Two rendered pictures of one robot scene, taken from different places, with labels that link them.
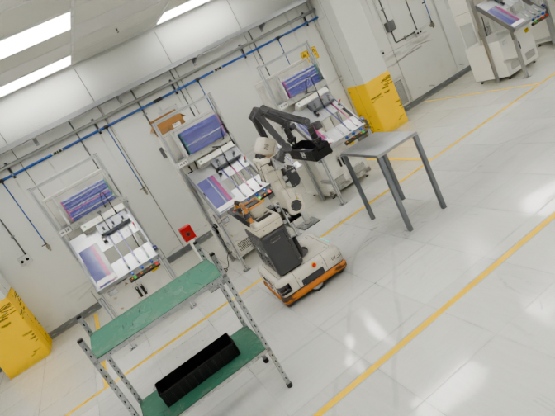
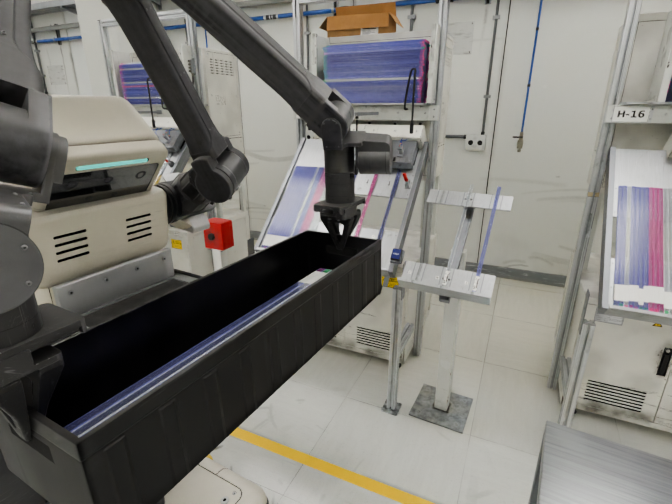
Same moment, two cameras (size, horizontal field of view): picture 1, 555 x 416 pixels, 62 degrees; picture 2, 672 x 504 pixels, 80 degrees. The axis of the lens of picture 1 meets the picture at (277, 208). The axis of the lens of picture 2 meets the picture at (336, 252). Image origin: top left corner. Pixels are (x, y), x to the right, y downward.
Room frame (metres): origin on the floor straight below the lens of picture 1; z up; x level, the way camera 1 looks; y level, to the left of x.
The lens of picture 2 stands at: (3.84, -0.94, 1.37)
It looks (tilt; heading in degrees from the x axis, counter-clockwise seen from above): 20 degrees down; 43
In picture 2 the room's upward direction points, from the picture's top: straight up
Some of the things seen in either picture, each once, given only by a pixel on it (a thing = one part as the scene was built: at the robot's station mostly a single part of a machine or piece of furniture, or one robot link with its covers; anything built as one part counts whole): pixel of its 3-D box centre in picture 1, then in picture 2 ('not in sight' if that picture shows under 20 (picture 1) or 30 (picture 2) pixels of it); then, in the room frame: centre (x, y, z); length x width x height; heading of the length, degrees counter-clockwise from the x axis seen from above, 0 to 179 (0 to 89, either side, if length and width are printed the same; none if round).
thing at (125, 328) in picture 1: (187, 352); not in sight; (2.77, 0.96, 0.55); 0.91 x 0.46 x 1.10; 108
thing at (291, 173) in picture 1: (286, 173); (133, 320); (4.07, -0.21, 0.99); 0.28 x 0.16 x 0.22; 13
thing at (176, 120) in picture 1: (176, 117); (375, 19); (5.79, 0.57, 1.82); 0.68 x 0.30 x 0.20; 108
